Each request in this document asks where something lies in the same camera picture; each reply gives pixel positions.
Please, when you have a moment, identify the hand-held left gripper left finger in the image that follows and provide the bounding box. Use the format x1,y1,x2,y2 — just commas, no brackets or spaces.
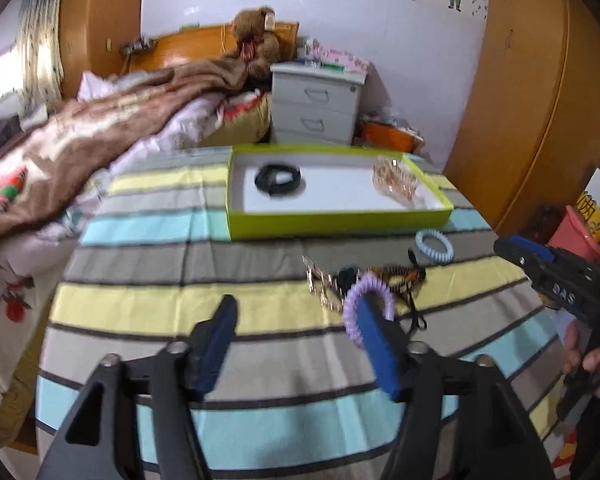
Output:
37,294,241,480

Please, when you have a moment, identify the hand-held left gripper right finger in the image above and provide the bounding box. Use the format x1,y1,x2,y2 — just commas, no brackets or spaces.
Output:
355,292,556,480

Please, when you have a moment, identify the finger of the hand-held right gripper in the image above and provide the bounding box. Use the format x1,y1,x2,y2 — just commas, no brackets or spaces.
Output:
510,236,556,262
493,239,548,288

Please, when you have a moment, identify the black elastic hair tie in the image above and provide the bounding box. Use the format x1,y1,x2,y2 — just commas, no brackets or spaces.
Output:
405,250,429,332

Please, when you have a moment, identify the purple spiral hair tie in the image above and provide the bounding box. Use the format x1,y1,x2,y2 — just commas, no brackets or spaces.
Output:
342,280,397,348

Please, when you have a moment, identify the dark beaded bracelet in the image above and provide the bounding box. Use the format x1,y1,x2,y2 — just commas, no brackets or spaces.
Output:
375,262,428,301

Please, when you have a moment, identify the blue spiral hair tie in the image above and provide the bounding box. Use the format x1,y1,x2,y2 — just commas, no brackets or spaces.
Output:
414,228,455,264

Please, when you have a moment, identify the gold hair clip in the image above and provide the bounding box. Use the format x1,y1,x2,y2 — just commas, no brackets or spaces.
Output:
301,255,351,313

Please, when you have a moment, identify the green cardboard tray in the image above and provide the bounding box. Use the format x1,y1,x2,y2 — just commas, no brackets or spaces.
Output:
227,143,455,241

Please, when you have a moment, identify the person's right forearm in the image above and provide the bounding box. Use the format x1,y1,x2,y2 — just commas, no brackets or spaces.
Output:
570,395,600,480

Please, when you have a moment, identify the person's right hand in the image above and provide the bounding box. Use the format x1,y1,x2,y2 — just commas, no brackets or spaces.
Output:
562,320,600,398

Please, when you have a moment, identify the red bucket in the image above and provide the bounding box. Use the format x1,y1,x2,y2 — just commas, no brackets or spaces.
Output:
547,205,600,263

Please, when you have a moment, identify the yellow printed bag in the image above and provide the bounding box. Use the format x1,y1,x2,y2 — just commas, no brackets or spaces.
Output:
577,190,600,241

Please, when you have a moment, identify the striped tablecloth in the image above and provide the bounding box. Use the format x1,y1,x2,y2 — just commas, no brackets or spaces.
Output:
35,147,576,480

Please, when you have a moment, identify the clear hair claw clip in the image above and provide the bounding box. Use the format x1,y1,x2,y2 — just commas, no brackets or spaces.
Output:
371,157,428,206

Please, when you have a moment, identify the wooden wardrobe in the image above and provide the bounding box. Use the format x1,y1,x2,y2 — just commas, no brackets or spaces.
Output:
442,0,600,241
60,0,146,101

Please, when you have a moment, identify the orange box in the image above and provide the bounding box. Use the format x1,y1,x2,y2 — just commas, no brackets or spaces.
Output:
362,120,426,153

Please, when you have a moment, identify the black fitness band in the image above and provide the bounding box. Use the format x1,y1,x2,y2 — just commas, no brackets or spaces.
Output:
254,162,305,197

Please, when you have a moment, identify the clear plastic bag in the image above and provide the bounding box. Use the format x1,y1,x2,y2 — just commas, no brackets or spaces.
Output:
370,110,421,133

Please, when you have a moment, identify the yellow mattress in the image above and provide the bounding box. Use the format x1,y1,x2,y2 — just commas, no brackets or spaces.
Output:
205,90,273,148

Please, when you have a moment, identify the grey nightstand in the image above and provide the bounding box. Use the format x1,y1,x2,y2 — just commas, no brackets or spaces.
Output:
270,61,366,146

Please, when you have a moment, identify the brown blanket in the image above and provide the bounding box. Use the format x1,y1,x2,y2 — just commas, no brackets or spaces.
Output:
0,55,261,261

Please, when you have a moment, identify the pink floral box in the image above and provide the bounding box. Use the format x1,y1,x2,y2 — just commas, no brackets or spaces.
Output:
320,47,372,83

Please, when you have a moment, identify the glass cup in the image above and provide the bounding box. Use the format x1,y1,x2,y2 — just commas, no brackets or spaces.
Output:
300,37,326,66

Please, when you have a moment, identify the wooden headboard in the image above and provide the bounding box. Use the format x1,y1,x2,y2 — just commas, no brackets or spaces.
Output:
122,21,301,78

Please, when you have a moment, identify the brown teddy bear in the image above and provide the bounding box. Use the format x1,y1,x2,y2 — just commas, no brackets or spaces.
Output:
230,6,281,78

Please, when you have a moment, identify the patterned curtain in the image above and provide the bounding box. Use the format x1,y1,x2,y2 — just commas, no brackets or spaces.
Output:
15,0,66,111

